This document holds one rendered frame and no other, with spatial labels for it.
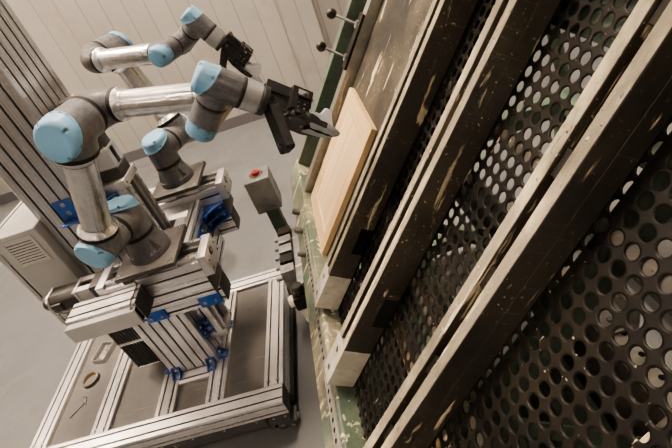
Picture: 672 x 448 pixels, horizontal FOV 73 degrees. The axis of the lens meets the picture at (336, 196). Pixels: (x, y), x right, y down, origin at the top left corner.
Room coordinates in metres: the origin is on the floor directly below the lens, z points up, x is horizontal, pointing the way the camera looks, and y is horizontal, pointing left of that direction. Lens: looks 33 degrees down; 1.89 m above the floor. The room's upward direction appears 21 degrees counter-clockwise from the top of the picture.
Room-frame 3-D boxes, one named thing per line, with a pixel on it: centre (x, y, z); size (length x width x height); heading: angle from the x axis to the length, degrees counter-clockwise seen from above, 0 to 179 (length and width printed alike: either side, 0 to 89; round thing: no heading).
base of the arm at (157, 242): (1.39, 0.69, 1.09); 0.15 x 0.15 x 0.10
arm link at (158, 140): (1.89, 0.64, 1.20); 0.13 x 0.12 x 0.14; 148
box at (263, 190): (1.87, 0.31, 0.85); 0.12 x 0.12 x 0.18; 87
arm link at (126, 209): (1.39, 0.70, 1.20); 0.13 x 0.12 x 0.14; 157
